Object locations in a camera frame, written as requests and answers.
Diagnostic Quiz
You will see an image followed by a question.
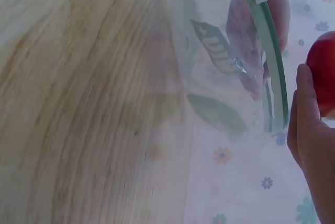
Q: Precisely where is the red apple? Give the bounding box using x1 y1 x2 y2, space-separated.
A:
306 30 335 119

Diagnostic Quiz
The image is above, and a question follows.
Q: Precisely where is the person's right hand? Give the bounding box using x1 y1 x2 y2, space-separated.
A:
286 63 335 224

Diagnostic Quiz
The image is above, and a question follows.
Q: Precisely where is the clear zip bag green print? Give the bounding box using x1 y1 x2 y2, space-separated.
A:
161 0 290 142

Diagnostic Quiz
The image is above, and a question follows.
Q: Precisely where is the person's left hand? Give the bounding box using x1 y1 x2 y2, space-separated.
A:
225 0 292 100

